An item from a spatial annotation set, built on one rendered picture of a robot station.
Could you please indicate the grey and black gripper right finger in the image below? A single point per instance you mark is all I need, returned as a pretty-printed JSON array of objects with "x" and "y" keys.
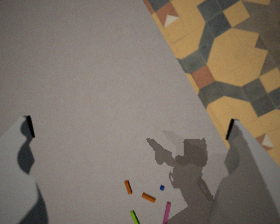
[{"x": 251, "y": 192}]

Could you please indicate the orange rod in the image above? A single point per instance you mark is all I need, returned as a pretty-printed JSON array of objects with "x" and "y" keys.
[
  {"x": 128, "y": 187},
  {"x": 148, "y": 197}
]

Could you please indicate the lime green rod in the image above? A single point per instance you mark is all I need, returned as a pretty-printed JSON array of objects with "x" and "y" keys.
[{"x": 134, "y": 217}]

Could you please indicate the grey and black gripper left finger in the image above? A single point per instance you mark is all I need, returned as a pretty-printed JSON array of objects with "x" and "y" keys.
[{"x": 21, "y": 201}]

